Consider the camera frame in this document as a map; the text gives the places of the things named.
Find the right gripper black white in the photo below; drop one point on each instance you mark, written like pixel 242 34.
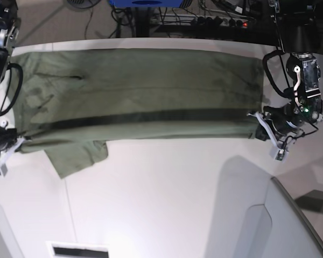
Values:
pixel 10 141

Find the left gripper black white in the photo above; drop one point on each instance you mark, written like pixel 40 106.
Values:
pixel 284 126

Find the olive green t-shirt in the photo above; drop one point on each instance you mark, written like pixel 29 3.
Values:
pixel 73 102

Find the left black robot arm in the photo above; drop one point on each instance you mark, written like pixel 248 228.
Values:
pixel 299 28

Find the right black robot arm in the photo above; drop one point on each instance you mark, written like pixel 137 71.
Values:
pixel 10 24

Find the white curved panel right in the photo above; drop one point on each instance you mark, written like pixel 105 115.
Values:
pixel 277 228

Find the white panel left corner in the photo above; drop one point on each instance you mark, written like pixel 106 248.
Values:
pixel 9 246

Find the black power strip red light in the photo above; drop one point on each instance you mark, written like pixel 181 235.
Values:
pixel 217 21

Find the blue box with oval hole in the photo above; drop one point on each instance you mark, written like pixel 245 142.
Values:
pixel 146 3

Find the black table leg post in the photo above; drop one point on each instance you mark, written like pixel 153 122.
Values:
pixel 142 17

